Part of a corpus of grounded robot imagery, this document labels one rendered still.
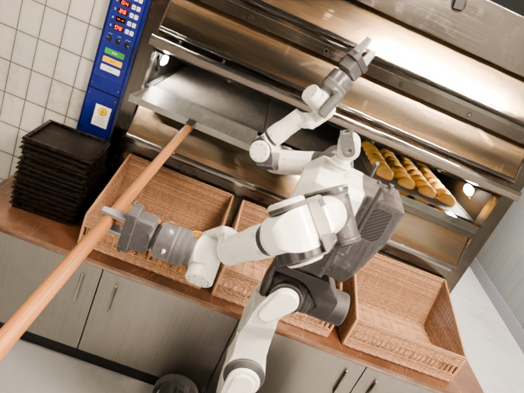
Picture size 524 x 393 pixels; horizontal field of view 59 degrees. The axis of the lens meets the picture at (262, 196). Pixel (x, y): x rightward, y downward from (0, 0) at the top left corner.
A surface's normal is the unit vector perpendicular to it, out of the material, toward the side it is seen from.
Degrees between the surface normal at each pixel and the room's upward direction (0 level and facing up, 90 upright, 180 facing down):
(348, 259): 86
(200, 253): 35
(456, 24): 90
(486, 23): 90
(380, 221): 90
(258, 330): 114
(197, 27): 70
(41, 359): 0
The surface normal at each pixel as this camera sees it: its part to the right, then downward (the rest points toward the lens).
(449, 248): 0.09, 0.07
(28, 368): 0.38, -0.85
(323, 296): -0.06, 0.37
